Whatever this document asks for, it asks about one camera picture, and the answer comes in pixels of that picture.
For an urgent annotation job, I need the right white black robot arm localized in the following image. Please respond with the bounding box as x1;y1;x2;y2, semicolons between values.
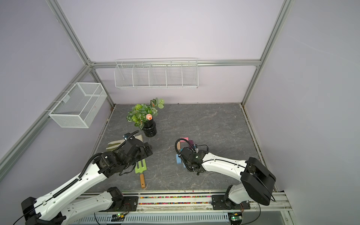
176;147;276;206

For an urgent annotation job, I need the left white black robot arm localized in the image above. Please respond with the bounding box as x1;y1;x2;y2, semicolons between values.
21;137;153;225

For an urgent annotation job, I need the beige garden glove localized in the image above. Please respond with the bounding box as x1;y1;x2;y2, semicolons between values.
106;135;143;151

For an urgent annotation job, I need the green artificial plant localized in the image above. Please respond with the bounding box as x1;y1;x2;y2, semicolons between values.
126;98;164;129

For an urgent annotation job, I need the green garden fork wooden handle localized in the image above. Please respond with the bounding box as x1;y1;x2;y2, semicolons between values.
135;159;147;188

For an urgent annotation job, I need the black corrugated cable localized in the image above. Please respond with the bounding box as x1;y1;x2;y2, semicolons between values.
174;137;195;154

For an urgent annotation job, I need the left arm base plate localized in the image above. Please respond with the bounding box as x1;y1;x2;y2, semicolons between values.
104;196;139;212

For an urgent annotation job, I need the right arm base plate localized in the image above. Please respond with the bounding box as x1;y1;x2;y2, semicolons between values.
211;195;250;211

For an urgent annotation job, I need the white slotted cable duct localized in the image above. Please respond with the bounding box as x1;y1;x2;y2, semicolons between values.
72;212;230;225

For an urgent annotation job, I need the white wire basket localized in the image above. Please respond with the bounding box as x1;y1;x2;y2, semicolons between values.
49;82;107;128

